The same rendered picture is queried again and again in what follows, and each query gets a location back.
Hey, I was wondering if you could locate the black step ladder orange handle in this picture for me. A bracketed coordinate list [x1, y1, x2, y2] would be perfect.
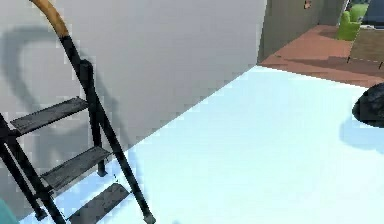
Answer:
[0, 0, 157, 224]

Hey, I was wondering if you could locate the black round object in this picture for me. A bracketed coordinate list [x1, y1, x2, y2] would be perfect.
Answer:
[351, 82, 384, 129]

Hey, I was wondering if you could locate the teal object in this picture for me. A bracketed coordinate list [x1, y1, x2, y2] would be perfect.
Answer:
[0, 198, 20, 224]

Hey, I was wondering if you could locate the brown wooden table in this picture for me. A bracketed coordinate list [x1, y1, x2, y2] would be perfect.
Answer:
[346, 27, 384, 70]

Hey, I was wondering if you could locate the green armchair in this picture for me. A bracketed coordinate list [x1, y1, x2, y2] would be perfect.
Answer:
[335, 2, 370, 42]

